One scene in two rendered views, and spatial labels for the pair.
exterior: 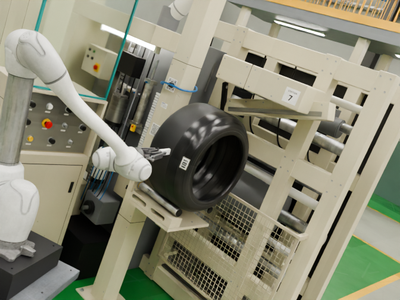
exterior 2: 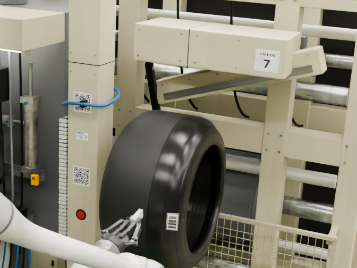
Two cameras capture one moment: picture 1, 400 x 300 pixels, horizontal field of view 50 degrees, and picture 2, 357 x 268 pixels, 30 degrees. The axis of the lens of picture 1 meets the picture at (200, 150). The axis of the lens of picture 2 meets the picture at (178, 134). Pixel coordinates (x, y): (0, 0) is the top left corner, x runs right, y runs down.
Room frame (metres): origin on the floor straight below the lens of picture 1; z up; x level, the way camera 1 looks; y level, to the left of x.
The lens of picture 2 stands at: (0.14, 0.62, 2.13)
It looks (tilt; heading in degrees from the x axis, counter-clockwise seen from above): 17 degrees down; 344
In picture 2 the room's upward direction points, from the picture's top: 3 degrees clockwise
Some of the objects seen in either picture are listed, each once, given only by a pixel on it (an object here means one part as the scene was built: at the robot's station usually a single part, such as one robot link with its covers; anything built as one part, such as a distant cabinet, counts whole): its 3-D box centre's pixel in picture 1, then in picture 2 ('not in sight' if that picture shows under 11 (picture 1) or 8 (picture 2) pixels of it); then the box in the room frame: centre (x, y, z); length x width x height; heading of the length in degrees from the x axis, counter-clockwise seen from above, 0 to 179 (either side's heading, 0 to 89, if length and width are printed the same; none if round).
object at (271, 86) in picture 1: (268, 84); (217, 46); (2.60, -0.24, 1.71); 0.61 x 0.25 x 0.15; 53
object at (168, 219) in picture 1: (155, 208); not in sight; (2.33, 0.12, 0.84); 0.36 x 0.09 x 0.06; 53
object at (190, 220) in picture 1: (169, 212); not in sight; (2.44, 0.04, 0.80); 0.37 x 0.36 x 0.02; 143
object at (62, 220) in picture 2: (149, 130); (66, 176); (2.60, 0.34, 1.19); 0.05 x 0.04 x 0.48; 143
